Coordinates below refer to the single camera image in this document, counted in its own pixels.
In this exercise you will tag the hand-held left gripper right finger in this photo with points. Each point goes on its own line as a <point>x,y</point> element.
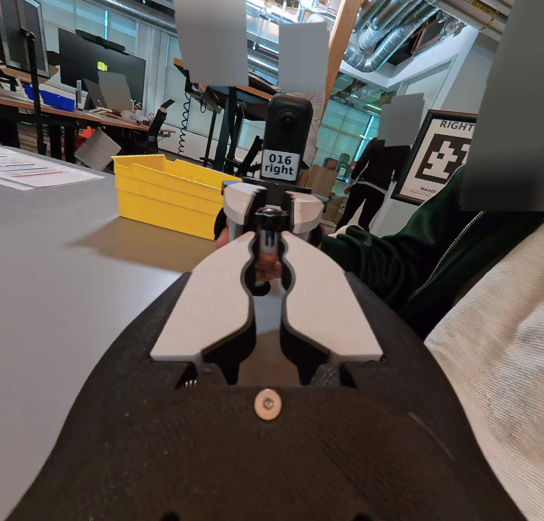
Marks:
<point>327,308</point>

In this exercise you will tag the black office chair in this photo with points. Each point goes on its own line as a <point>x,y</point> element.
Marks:
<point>157,124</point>

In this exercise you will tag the grey panel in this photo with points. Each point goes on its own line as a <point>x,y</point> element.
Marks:
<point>97,149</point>

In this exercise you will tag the silver air ducts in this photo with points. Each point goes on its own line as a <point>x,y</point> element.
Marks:
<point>391,24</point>

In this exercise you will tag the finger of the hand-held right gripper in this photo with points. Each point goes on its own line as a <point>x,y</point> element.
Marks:
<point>306,211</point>
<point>240,202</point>

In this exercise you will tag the raised standing desk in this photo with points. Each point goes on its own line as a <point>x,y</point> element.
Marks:
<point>229,100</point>

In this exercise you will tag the person's right hand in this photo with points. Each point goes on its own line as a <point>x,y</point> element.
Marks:
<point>267,269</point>

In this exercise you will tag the black star knob screw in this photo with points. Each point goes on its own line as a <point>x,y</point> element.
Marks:
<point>272,219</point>

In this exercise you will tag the printed paper sheet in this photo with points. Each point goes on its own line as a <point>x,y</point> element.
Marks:
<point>34,170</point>

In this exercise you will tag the blue plastic bin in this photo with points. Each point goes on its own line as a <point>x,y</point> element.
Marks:
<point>51,98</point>

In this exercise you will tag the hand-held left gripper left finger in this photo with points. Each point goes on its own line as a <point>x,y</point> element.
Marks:
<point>208,304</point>

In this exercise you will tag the cream trousers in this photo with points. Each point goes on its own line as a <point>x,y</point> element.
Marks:
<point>497,359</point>

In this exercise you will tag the screen on stand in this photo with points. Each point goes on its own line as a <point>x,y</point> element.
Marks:
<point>21,32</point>

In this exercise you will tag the framed marker poster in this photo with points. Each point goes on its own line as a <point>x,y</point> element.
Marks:
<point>442,160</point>

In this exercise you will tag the wooden beam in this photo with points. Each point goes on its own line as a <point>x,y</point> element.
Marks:
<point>344,32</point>

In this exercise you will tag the black monitor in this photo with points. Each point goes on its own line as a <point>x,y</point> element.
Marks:
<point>80,58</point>

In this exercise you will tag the dark green jacket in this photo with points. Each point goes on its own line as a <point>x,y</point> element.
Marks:
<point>442,249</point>

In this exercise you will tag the yellow plastic bin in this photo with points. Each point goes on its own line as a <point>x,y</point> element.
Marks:
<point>161,194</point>

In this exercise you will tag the person's right forearm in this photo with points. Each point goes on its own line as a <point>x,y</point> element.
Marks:
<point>382,257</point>

